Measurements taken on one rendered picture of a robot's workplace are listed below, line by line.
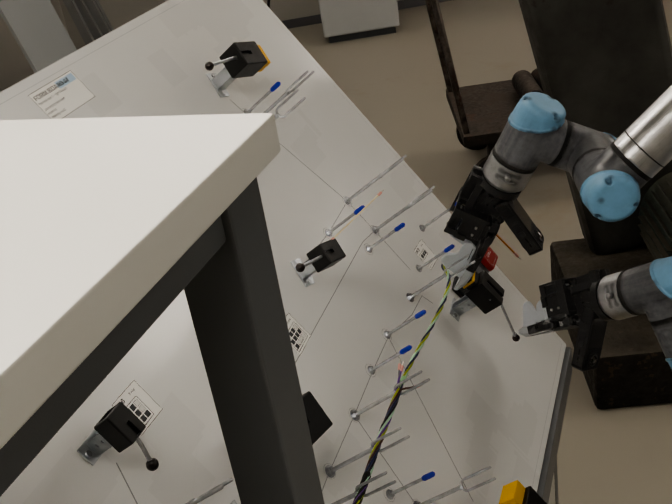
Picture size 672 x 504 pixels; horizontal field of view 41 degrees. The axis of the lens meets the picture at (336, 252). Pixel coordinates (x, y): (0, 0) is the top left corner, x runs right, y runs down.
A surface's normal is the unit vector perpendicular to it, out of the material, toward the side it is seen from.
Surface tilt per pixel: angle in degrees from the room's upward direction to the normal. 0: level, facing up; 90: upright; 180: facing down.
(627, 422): 0
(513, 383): 54
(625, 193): 90
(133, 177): 0
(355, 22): 90
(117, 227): 0
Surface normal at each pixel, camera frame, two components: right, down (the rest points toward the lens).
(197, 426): 0.67, -0.49
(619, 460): -0.14, -0.87
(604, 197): -0.04, 0.47
